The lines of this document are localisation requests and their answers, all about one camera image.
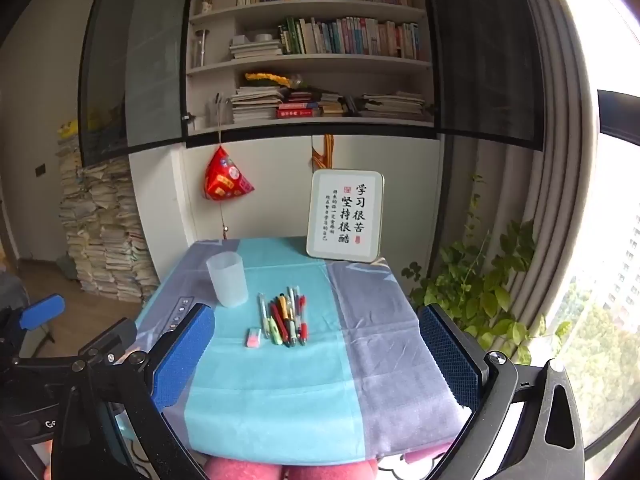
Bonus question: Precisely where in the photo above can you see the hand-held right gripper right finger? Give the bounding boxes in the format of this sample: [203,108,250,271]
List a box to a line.
[417,304,586,480]

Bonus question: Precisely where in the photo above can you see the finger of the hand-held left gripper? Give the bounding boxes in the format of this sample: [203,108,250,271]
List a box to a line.
[14,294,67,332]
[77,317,138,368]

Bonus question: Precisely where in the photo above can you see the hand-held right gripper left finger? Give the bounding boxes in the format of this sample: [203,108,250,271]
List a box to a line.
[50,302,216,480]

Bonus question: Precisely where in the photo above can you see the translucent plastic cup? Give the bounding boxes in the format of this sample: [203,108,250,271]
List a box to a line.
[206,252,249,308]

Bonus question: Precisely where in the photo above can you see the pile of assorted pens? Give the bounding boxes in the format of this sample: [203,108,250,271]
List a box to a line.
[256,285,310,348]

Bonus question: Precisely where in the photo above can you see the clear pen red clip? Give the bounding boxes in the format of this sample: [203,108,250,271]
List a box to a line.
[298,286,309,347]

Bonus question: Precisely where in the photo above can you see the green potted plant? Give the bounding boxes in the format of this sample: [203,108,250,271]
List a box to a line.
[402,175,573,366]

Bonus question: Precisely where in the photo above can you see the tall pile of papers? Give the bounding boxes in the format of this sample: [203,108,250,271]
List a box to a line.
[55,130,161,303]

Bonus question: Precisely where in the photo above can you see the blue grey tablecloth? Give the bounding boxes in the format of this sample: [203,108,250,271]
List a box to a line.
[135,237,473,466]

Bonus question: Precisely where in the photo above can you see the white cartoon printed cloth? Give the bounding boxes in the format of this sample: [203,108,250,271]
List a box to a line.
[377,447,453,480]

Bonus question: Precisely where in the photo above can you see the person's pink clothed legs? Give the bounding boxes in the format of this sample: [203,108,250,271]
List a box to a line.
[200,452,378,480]

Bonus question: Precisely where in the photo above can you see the grey curtain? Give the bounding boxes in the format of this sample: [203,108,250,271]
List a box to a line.
[440,0,616,361]

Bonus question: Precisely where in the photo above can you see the framed calligraphy sign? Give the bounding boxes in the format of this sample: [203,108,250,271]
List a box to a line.
[306,170,385,263]

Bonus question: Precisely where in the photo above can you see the red pyramid hanging ornament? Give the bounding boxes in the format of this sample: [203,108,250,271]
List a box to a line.
[202,125,256,241]

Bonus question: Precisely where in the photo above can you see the medal with striped ribbon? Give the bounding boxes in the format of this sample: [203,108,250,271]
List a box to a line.
[310,134,335,171]

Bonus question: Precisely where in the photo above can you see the clear acrylic holder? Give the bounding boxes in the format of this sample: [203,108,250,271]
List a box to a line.
[206,92,235,127]

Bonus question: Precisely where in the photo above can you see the wide stack of booklets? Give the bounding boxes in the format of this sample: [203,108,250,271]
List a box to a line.
[357,91,428,122]

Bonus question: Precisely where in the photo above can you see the stack of worn magazines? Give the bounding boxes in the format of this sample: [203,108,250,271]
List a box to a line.
[231,85,285,122]

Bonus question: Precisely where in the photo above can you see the dark glass cabinet door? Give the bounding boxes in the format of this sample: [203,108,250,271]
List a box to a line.
[417,0,547,152]
[79,0,197,167]

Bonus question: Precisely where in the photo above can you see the stack of red books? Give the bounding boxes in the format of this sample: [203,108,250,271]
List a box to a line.
[276,89,323,119]

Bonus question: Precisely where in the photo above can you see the small stack of books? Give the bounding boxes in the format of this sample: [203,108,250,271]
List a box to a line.
[319,92,358,117]

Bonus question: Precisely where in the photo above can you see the yellow flower garland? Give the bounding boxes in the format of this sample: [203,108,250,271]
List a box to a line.
[244,72,293,88]

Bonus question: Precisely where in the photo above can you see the stack of white books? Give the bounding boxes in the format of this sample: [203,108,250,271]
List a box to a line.
[229,34,284,60]

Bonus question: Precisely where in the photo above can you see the white bookshelf cabinet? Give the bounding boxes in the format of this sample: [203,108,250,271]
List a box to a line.
[129,0,446,306]

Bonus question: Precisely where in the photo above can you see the row of books green spines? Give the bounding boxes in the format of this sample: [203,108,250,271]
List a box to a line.
[278,16,421,59]

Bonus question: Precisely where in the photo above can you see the black window frame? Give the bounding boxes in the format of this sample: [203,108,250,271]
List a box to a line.
[597,89,640,147]

